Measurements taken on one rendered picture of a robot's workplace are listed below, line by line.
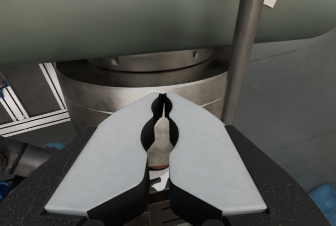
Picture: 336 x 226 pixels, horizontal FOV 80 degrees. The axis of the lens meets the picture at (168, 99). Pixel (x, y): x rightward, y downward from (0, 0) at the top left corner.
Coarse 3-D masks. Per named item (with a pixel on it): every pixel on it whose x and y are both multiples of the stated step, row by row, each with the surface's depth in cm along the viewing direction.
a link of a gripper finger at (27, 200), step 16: (80, 144) 8; (48, 160) 7; (64, 160) 7; (32, 176) 7; (48, 176) 7; (64, 176) 7; (16, 192) 6; (32, 192) 6; (48, 192) 6; (0, 208) 6; (16, 208) 6; (32, 208) 6; (0, 224) 5; (16, 224) 5; (32, 224) 5; (48, 224) 5; (64, 224) 5; (80, 224) 5
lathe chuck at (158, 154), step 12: (72, 108) 29; (84, 108) 26; (204, 108) 26; (216, 108) 28; (72, 120) 31; (84, 120) 28; (96, 120) 26; (156, 132) 26; (168, 132) 26; (156, 144) 27; (168, 144) 27; (156, 156) 28; (168, 156) 28
